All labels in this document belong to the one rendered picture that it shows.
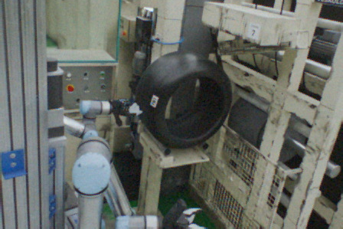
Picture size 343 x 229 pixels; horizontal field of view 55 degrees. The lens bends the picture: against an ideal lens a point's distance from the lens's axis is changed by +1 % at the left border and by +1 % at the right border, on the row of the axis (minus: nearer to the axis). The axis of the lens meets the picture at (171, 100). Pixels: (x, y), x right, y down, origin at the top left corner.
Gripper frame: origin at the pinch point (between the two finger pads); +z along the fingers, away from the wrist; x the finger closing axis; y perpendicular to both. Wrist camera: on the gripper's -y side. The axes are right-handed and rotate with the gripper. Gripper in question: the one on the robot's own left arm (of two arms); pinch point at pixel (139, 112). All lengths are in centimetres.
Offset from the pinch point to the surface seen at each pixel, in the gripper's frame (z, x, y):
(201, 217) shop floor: 88, 19, -104
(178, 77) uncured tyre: 12.5, -12.2, 27.4
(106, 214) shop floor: 12, 47, -113
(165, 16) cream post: 16, 27, 56
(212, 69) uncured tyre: 34.1, -11.9, 34.5
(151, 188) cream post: 36, 27, -75
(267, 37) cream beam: 45, -35, 60
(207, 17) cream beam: 41, 19, 61
